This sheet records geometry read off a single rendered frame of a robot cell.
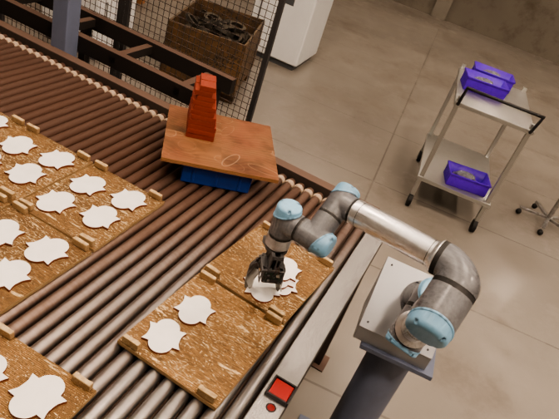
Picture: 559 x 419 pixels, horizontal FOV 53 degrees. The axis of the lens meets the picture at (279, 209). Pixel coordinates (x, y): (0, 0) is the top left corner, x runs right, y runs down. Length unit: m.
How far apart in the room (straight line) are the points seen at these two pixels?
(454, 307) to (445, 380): 2.07
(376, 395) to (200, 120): 1.34
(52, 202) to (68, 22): 1.38
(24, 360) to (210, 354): 0.51
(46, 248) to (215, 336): 0.62
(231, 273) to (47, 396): 0.75
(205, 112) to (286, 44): 4.29
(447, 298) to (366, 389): 0.93
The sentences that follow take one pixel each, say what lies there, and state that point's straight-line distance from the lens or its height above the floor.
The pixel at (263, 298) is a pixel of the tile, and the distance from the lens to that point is 1.79.
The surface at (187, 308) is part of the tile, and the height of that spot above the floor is 0.95.
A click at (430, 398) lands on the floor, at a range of 3.34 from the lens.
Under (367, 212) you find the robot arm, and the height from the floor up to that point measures 1.47.
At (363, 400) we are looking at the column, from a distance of 2.33.
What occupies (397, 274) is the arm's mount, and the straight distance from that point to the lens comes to 2.08.
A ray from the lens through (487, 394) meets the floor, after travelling 3.59.
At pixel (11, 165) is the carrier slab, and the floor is 0.94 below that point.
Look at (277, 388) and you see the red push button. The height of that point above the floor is 0.93.
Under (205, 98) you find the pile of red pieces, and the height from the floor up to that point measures 1.23.
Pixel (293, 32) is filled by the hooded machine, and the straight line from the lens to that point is 6.66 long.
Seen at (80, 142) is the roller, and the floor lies 0.92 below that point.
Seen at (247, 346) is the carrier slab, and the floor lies 0.94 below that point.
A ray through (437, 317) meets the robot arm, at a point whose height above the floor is 1.42.
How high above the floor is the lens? 2.24
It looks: 33 degrees down
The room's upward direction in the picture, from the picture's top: 19 degrees clockwise
